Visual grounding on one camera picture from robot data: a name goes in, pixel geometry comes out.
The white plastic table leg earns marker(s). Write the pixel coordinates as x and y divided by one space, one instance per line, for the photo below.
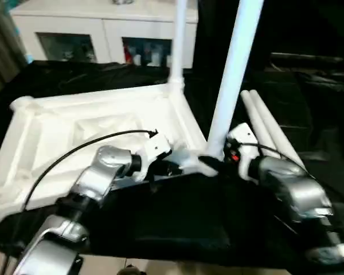
178 40
272 126
238 63
258 117

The white plastic table top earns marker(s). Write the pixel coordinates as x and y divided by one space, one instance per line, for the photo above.
63 126

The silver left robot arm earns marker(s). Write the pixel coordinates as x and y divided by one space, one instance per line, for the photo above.
74 206

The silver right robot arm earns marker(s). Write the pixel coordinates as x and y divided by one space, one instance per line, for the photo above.
298 195

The black mat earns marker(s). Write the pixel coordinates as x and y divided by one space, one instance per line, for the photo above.
189 223

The black furniture with gold label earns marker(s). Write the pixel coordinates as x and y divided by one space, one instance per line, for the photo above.
309 28

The white cabinet with glass doors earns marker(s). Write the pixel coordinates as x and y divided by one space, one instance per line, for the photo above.
103 26

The grey curtain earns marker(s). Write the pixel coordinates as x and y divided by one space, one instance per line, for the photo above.
3 34

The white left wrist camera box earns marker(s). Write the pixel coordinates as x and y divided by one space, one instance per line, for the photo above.
153 150

